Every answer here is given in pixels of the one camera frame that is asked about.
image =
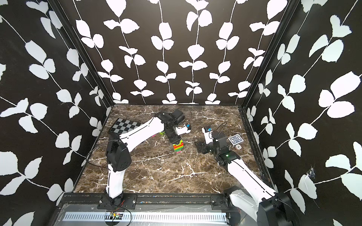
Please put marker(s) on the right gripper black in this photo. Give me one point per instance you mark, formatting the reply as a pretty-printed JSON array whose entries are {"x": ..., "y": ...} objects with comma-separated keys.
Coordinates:
[{"x": 199, "y": 148}]

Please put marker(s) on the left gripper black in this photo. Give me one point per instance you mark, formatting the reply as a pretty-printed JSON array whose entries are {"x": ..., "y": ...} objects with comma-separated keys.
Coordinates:
[{"x": 176, "y": 141}]

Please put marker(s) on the lime long lego brick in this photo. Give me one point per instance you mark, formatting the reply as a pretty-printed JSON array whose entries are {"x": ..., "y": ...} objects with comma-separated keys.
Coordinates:
[{"x": 178, "y": 145}]

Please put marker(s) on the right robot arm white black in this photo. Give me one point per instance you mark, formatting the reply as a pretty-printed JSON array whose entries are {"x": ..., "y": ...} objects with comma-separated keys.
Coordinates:
[{"x": 262, "y": 203}]

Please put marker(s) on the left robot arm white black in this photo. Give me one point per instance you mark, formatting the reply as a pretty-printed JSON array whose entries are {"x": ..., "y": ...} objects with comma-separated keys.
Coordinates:
[{"x": 118, "y": 155}]

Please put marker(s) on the blue playing card box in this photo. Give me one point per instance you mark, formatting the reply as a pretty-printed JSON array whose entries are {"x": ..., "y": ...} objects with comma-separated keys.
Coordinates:
[{"x": 236, "y": 139}]

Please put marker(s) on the black white checkerboard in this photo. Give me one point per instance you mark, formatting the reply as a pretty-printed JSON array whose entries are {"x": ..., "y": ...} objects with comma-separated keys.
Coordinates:
[{"x": 122, "y": 126}]

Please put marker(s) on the small circuit board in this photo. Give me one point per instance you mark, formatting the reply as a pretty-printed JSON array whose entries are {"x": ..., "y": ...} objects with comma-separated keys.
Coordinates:
[{"x": 113, "y": 216}]

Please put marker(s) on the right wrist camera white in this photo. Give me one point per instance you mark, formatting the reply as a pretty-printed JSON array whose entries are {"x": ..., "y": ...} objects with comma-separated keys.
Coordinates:
[{"x": 207, "y": 131}]

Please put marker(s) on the white slotted cable duct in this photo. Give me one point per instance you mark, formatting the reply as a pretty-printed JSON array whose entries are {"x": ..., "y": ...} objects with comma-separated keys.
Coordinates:
[{"x": 162, "y": 217}]

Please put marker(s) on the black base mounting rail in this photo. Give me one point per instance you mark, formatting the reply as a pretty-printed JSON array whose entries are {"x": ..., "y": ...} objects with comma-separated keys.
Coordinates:
[{"x": 131, "y": 200}]

